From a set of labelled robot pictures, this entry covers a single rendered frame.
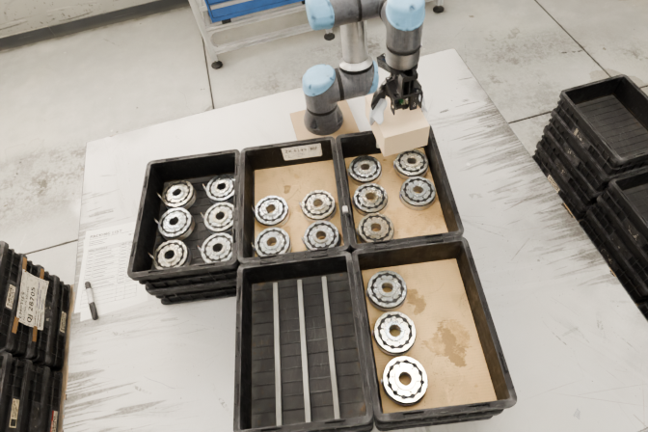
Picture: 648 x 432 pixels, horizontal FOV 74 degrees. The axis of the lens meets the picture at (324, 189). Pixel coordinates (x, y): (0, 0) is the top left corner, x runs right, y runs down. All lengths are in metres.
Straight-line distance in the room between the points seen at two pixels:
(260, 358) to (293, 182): 0.54
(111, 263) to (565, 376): 1.39
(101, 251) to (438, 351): 1.13
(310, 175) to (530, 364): 0.82
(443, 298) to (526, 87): 2.00
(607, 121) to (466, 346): 1.33
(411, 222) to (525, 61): 2.05
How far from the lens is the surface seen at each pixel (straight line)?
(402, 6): 0.92
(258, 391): 1.17
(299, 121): 1.70
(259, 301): 1.23
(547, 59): 3.23
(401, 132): 1.11
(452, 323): 1.19
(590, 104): 2.25
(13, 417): 1.98
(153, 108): 3.15
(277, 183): 1.40
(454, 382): 1.15
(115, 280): 1.58
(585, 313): 1.44
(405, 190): 1.32
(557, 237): 1.52
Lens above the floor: 1.95
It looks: 55 degrees down
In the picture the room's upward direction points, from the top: 10 degrees counter-clockwise
